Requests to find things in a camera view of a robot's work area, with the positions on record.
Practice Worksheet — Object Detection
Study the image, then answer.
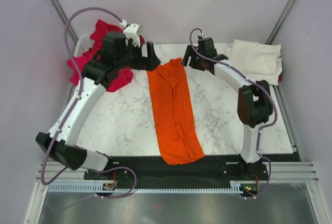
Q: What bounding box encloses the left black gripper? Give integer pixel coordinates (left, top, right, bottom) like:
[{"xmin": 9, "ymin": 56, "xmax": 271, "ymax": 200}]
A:
[{"xmin": 116, "ymin": 40, "xmax": 160, "ymax": 72}]

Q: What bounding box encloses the orange t shirt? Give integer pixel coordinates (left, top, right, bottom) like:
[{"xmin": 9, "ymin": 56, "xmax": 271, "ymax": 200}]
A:
[{"xmin": 147, "ymin": 58, "xmax": 204, "ymax": 165}]

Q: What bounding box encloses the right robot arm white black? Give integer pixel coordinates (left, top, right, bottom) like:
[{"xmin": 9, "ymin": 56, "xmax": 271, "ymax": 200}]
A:
[{"xmin": 182, "ymin": 34, "xmax": 278, "ymax": 179}]

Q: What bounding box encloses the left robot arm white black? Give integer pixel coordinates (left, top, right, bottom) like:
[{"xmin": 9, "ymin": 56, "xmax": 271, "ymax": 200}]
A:
[{"xmin": 36, "ymin": 32, "xmax": 161, "ymax": 179}]

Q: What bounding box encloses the dark red t shirt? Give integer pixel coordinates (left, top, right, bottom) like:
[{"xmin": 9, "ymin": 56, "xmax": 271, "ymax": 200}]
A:
[{"xmin": 140, "ymin": 35, "xmax": 145, "ymax": 46}]

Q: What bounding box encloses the folded cream t shirt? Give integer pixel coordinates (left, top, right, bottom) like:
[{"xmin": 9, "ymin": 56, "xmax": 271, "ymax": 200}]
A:
[{"xmin": 226, "ymin": 39, "xmax": 282, "ymax": 75}]

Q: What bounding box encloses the white laundry basket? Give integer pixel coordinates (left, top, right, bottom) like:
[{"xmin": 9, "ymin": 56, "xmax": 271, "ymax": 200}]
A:
[{"xmin": 74, "ymin": 31, "xmax": 105, "ymax": 58}]

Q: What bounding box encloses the pink red t shirt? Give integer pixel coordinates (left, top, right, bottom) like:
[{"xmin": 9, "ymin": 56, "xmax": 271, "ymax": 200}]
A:
[{"xmin": 74, "ymin": 19, "xmax": 133, "ymax": 92}]

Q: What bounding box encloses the folded white t shirt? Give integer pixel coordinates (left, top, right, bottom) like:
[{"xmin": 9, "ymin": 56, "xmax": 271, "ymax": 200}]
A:
[{"xmin": 246, "ymin": 58, "xmax": 282, "ymax": 86}]

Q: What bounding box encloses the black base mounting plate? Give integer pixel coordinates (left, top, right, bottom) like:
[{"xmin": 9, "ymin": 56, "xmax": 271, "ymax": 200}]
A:
[{"xmin": 84, "ymin": 155, "xmax": 268, "ymax": 188}]

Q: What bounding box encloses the aluminium cross extrusion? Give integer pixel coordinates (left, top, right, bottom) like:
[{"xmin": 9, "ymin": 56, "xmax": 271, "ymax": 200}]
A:
[{"xmin": 44, "ymin": 162, "xmax": 319, "ymax": 183}]

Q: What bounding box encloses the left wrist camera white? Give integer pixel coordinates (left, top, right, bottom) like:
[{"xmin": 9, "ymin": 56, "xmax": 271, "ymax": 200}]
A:
[{"xmin": 119, "ymin": 20, "xmax": 142, "ymax": 47}]

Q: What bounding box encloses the left aluminium side rail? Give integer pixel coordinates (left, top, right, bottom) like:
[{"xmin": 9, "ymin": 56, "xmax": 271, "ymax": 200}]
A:
[{"xmin": 55, "ymin": 82, "xmax": 75, "ymax": 128}]

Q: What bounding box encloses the left aluminium frame post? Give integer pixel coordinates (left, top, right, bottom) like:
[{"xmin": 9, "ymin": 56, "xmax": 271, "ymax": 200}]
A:
[{"xmin": 36, "ymin": 0, "xmax": 79, "ymax": 44}]

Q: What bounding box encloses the aluminium frame post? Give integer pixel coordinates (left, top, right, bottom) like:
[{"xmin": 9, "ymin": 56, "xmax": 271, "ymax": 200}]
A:
[
  {"xmin": 266, "ymin": 0, "xmax": 297, "ymax": 45},
  {"xmin": 36, "ymin": 0, "xmax": 79, "ymax": 44}
]

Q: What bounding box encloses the right aluminium frame post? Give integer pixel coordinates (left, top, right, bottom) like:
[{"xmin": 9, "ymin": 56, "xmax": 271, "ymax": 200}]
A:
[{"xmin": 266, "ymin": 0, "xmax": 297, "ymax": 45}]

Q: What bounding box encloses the white slotted cable duct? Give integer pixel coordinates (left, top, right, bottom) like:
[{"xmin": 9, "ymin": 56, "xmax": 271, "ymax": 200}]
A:
[{"xmin": 47, "ymin": 181, "xmax": 258, "ymax": 194}]

